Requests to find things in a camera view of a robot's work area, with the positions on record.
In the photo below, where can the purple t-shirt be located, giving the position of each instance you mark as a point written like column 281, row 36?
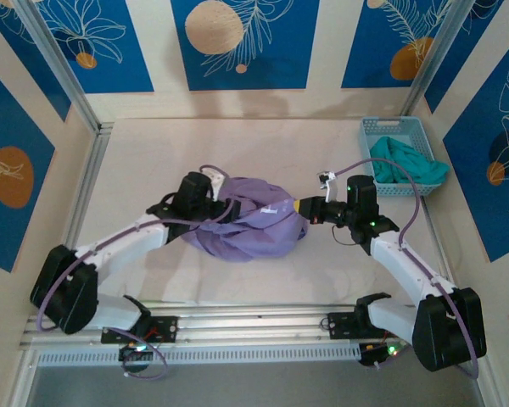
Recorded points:
column 246, row 237

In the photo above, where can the light blue plastic basket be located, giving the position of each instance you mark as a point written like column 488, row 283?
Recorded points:
column 390, row 190

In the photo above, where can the teal t-shirt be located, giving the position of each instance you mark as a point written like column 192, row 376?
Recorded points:
column 407, row 163

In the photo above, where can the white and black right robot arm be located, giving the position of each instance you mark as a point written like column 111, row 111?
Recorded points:
column 407, row 263

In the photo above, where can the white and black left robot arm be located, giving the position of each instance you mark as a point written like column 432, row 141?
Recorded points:
column 123, row 241

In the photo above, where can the black controller board green light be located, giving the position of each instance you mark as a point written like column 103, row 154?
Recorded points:
column 375, row 354
column 131, row 352

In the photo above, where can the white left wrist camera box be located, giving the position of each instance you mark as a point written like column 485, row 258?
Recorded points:
column 216, row 180

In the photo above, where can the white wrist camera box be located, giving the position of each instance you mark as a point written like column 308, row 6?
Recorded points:
column 324, row 178
column 216, row 180

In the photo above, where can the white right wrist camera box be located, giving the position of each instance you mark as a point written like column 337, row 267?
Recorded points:
column 324, row 178

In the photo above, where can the aluminium side rail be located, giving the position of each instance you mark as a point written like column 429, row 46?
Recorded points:
column 95, row 157

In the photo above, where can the aluminium mounting rail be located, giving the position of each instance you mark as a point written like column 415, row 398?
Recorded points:
column 254, row 326

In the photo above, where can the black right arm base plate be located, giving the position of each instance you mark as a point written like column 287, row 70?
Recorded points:
column 341, row 326

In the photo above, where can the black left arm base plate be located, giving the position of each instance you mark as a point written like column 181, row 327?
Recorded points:
column 165, row 328

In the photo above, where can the aluminium frame post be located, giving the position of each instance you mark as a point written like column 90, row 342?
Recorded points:
column 428, row 63
column 63, row 72

